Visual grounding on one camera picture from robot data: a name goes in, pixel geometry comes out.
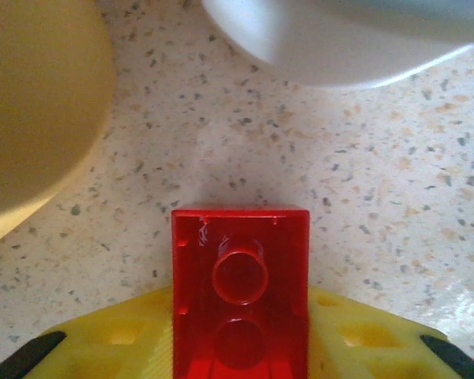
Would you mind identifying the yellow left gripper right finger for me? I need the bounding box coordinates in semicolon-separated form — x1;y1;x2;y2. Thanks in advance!
307;286;474;379

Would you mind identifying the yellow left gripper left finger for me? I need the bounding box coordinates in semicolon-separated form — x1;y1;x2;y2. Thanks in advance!
0;286;175;379

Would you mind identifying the large red lego brick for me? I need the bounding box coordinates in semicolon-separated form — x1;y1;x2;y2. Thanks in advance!
171;205;311;379

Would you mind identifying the orange plastic container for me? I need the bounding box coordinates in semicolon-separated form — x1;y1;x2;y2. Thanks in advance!
0;0;118;252

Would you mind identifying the white plastic container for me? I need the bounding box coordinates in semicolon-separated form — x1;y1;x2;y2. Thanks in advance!
201;0;474;90

